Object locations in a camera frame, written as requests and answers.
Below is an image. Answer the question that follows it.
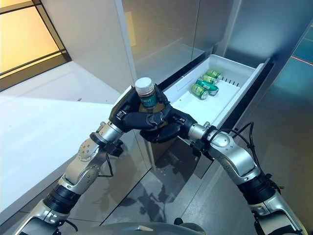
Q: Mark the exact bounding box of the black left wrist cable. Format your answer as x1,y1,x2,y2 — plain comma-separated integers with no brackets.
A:
97,144,124,177

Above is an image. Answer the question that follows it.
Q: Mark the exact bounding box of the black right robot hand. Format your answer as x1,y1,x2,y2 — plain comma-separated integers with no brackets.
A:
139,86,197,144

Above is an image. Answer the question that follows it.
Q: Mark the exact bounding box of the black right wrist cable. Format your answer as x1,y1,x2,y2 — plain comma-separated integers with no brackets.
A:
228,121,259,169

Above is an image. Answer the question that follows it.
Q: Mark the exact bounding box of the grey robot torso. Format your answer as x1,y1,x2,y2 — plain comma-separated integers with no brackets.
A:
96,221,205,235

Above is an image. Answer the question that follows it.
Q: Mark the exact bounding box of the white counter cabinet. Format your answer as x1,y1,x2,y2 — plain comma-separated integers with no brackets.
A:
0,61,137,216

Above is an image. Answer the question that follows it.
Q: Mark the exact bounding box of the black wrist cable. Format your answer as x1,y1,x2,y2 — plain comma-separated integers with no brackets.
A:
97,144,124,177
228,121,259,169

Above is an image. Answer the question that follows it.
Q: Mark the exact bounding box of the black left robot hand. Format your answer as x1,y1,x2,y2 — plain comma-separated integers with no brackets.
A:
109,85,172,133

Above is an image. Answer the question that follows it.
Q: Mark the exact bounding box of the orange backlit window panel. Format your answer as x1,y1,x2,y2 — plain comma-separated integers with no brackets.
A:
0,0,73,86

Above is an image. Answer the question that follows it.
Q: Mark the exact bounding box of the white fridge drawer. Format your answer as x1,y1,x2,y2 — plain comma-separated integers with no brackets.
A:
156,54,272,149

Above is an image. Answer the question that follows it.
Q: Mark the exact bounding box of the tea bottle with white cap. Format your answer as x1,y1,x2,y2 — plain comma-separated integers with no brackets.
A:
134,77,167,130

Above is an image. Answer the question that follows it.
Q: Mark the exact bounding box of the teal green drink can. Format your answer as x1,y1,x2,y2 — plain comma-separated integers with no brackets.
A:
195,78,219,96

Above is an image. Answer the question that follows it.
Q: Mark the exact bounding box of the brushed steel tall cabinet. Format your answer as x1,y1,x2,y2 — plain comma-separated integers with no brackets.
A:
220,0,313,64

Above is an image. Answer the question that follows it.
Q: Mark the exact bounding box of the stainless steel fridge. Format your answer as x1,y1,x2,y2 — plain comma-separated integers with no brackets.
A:
116,0,278,183

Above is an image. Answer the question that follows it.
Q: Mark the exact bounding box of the white tall cabinet panel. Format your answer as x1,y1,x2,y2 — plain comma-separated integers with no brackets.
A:
40,0,157,172

